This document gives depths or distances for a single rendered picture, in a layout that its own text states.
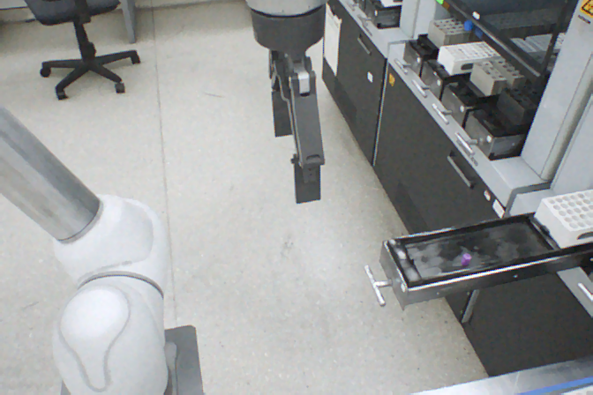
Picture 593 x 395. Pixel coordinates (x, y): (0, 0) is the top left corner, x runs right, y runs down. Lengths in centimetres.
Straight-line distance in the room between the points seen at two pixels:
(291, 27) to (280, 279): 160
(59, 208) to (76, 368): 25
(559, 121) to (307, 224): 120
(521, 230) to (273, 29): 85
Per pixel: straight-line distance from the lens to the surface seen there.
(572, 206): 124
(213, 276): 206
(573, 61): 134
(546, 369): 100
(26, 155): 86
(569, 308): 136
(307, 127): 51
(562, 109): 138
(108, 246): 92
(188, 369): 106
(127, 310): 82
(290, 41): 51
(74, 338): 82
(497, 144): 148
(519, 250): 117
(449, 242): 114
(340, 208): 230
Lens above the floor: 162
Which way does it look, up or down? 41 degrees down
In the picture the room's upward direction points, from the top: straight up
